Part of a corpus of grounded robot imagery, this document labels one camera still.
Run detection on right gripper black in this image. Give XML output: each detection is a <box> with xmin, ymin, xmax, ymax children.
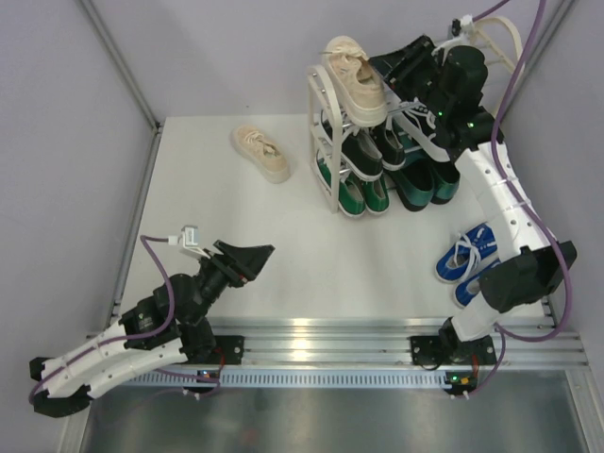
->
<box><xmin>365</xmin><ymin>37</ymin><xmax>449</xmax><ymax>119</ymax></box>

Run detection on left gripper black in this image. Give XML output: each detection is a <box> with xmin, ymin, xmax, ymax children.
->
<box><xmin>187</xmin><ymin>241</ymin><xmax>275</xmax><ymax>327</ymax></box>

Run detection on beige sneaker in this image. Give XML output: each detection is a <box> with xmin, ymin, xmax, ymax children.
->
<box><xmin>230</xmin><ymin>125</ymin><xmax>291</xmax><ymax>184</ymax></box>
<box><xmin>322</xmin><ymin>36</ymin><xmax>388</xmax><ymax>127</ymax></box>

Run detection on black white sneaker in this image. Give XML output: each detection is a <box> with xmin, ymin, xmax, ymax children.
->
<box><xmin>394</xmin><ymin>102</ymin><xmax>450</xmax><ymax>162</ymax></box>

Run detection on black canvas sneaker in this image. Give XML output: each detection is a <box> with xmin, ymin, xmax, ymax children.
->
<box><xmin>370</xmin><ymin>122</ymin><xmax>406</xmax><ymax>171</ymax></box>
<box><xmin>340</xmin><ymin>123</ymin><xmax>383</xmax><ymax>182</ymax></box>

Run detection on green canvas sneaker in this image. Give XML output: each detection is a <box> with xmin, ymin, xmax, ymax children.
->
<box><xmin>361</xmin><ymin>177</ymin><xmax>390</xmax><ymax>215</ymax></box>
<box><xmin>314</xmin><ymin>152</ymin><xmax>366</xmax><ymax>218</ymax></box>

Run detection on green loafer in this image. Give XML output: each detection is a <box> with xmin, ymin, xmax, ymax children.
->
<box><xmin>430</xmin><ymin>160</ymin><xmax>461</xmax><ymax>205</ymax></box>
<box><xmin>386</xmin><ymin>134</ymin><xmax>435</xmax><ymax>212</ymax></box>

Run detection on blue canvas sneaker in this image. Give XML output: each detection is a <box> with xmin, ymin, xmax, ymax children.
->
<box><xmin>435</xmin><ymin>223</ymin><xmax>497</xmax><ymax>282</ymax></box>
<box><xmin>454</xmin><ymin>275</ymin><xmax>480</xmax><ymax>308</ymax></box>

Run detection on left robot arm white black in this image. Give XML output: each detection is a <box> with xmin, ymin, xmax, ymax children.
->
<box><xmin>28</xmin><ymin>241</ymin><xmax>275</xmax><ymax>418</ymax></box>

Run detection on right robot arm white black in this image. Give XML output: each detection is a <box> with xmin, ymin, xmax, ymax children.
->
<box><xmin>369</xmin><ymin>35</ymin><xmax>577</xmax><ymax>364</ymax></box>

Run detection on cream shoe rack metal bars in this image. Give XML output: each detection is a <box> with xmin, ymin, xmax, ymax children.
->
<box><xmin>309</xmin><ymin>16</ymin><xmax>525</xmax><ymax>210</ymax></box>

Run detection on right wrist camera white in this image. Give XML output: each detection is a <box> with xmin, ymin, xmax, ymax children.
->
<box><xmin>450</xmin><ymin>14</ymin><xmax>475</xmax><ymax>38</ymax></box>

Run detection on perforated cable duct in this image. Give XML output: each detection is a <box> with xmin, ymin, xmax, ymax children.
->
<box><xmin>117</xmin><ymin>367</ymin><xmax>478</xmax><ymax>389</ymax></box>

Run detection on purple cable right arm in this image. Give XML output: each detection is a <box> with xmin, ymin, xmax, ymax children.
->
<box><xmin>471</xmin><ymin>0</ymin><xmax>576</xmax><ymax>402</ymax></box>

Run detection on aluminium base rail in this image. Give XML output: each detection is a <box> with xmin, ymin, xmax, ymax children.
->
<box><xmin>84</xmin><ymin>315</ymin><xmax>589</xmax><ymax>367</ymax></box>

